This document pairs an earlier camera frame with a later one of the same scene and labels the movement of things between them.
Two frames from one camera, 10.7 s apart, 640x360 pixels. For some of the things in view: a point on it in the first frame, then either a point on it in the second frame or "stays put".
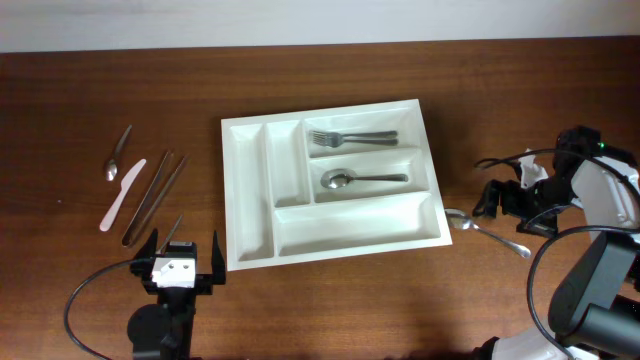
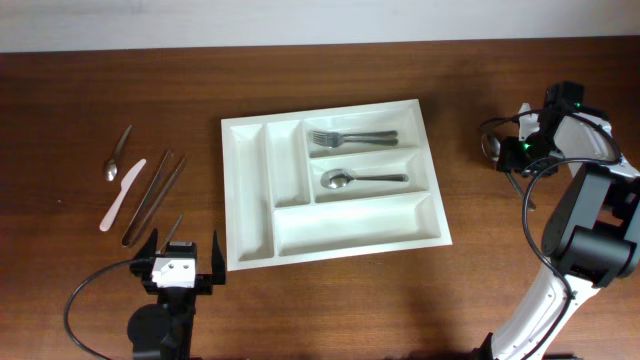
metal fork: (330, 136) stays put
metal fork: (335, 141) stays put
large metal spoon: (339, 179) stays put
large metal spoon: (460, 219) → (491, 147)
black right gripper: (511, 201) → (513, 163)
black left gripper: (206, 286) stays put
